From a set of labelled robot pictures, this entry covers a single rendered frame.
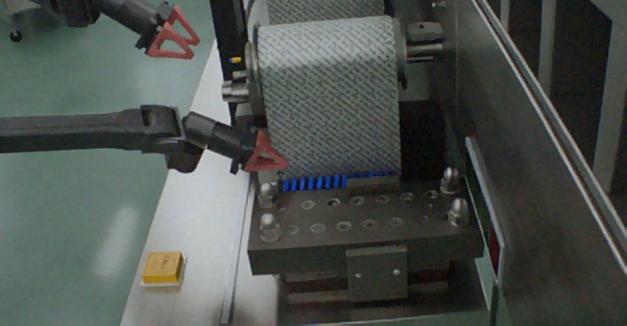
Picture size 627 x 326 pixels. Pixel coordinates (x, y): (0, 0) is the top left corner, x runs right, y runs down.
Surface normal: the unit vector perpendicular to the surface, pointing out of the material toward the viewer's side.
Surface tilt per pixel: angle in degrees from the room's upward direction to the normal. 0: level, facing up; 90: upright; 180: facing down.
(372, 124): 90
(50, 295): 0
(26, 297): 0
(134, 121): 29
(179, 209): 0
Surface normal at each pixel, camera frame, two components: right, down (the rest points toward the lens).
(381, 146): -0.01, 0.52
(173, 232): -0.10, -0.85
